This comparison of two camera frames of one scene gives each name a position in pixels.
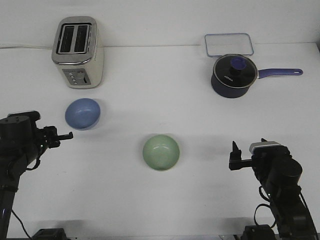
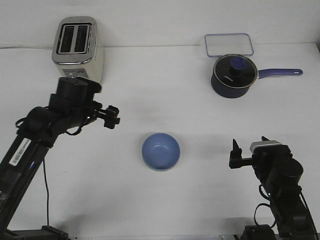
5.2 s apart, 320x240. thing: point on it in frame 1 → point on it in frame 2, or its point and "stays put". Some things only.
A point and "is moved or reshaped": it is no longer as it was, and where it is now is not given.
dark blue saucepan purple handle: x=235 y=92 stays put
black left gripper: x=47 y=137 → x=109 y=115
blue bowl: x=82 y=114 is moved or reshaped
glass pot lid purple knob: x=235 y=71 stays put
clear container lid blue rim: x=222 y=44 stays put
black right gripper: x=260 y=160 stays put
